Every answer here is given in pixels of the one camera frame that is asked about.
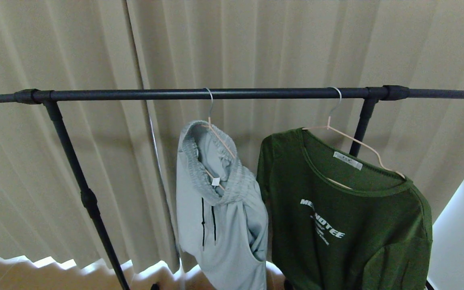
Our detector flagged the pink clothes hanger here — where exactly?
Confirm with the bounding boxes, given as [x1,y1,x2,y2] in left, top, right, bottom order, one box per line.
[198,87,236,191]
[302,87,406,191]

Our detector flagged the pale grey shorts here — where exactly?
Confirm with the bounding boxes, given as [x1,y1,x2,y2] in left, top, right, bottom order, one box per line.
[176,120,269,290]

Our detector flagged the green garment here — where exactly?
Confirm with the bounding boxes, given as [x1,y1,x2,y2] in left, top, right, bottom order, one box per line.
[256,128,434,290]

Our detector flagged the black clothes rack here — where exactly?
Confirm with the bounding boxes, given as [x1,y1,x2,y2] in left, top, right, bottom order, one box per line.
[0,85,464,290]

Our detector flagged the beige curtain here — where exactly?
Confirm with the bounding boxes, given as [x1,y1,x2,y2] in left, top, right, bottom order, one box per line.
[0,0,464,274]

